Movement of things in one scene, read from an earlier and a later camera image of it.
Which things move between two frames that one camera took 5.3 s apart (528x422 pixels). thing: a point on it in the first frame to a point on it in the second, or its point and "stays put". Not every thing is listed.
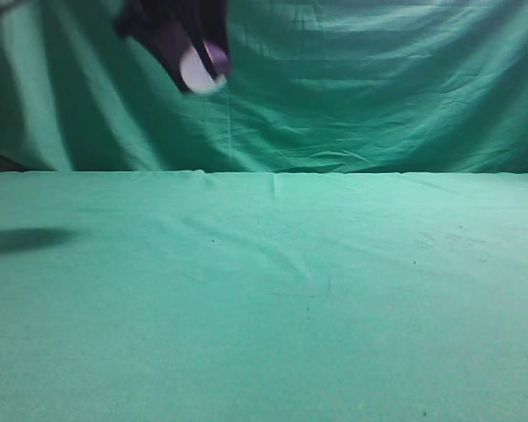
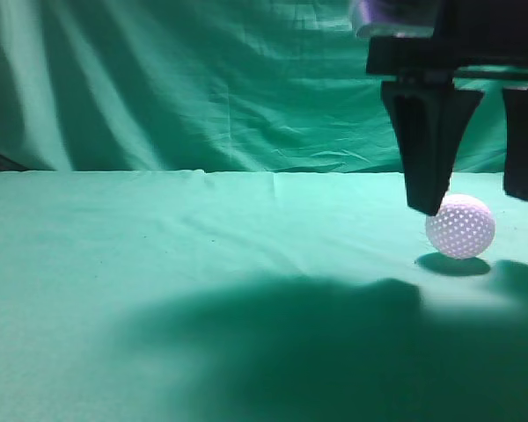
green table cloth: x=201 y=295 stays put
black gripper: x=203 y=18 to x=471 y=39
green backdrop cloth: x=315 y=86 stays put
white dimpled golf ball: x=196 y=73 to x=463 y=228
